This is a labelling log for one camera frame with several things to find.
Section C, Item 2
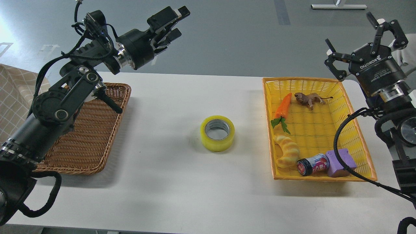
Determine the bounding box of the brown toy lion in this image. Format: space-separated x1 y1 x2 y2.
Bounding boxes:
294 92 334 110

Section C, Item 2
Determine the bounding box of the yellow toy croissant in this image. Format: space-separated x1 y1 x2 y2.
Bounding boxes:
273 135 300 168

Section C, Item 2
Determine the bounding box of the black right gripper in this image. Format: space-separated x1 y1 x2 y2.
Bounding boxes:
324 12 409 97

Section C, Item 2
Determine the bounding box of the orange toy carrot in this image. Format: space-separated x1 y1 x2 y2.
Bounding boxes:
270 92 292 135

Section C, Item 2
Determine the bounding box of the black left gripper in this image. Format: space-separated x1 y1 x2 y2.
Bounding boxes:
115 6 190 70

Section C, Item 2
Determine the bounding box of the brown wicker basket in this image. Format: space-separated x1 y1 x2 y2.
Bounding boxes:
35 99 123 175

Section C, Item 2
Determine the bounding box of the yellow plastic basket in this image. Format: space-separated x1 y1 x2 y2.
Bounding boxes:
262 77 362 182

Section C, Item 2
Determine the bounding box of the purple foam block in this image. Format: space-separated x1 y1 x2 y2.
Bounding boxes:
325 148 357 178

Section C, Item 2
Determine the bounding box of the beige checkered cloth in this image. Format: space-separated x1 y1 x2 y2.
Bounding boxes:
0 64 38 143

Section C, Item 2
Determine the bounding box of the seated person brown jacket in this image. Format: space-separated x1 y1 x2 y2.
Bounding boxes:
392 33 416 105

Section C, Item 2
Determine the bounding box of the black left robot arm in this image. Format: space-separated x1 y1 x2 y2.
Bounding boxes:
1 0 190 225

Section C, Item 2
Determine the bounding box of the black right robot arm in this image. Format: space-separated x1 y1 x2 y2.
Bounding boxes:
324 12 416 204

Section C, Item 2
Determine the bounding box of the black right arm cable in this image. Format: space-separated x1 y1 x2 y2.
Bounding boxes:
334 107 416 203

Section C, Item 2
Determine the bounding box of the small red can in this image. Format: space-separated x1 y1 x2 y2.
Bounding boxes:
296 153 330 176

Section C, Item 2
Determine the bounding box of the yellow tape roll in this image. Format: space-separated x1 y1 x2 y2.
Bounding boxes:
200 115 235 152

